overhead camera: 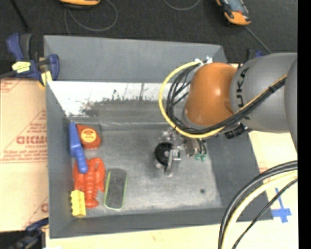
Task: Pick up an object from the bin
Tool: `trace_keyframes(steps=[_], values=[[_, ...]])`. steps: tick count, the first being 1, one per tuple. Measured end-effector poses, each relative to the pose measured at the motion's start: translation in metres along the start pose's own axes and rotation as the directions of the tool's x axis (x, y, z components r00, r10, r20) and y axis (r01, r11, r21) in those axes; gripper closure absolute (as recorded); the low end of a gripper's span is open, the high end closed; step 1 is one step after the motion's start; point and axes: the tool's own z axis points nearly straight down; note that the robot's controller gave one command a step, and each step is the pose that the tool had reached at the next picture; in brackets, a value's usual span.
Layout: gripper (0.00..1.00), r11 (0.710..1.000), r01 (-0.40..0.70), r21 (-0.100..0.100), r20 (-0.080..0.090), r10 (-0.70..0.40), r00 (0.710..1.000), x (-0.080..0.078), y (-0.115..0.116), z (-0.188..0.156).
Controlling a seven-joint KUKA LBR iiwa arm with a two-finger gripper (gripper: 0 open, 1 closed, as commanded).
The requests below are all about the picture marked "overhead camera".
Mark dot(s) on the grey metal bin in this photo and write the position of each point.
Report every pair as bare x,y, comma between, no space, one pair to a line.
145,185

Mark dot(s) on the blue plastic tool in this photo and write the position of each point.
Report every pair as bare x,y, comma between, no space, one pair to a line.
76,144

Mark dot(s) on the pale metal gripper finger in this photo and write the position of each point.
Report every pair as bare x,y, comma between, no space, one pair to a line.
176,162
168,166

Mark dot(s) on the black round disc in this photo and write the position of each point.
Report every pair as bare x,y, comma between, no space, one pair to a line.
161,153

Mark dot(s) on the yellow toy block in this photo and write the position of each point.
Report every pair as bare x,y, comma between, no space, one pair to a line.
78,203

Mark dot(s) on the black sponge with green edge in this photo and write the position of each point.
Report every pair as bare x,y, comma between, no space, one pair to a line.
115,188

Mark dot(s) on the black cylinder on white bracket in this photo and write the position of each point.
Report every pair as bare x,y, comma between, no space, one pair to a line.
235,132

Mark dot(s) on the brown cardboard board, red print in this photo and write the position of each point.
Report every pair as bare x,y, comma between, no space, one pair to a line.
20,128

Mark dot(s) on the red toy lobster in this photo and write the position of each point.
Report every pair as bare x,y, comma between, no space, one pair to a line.
89,180

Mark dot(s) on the orange tape measure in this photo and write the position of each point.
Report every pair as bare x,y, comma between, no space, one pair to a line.
89,136

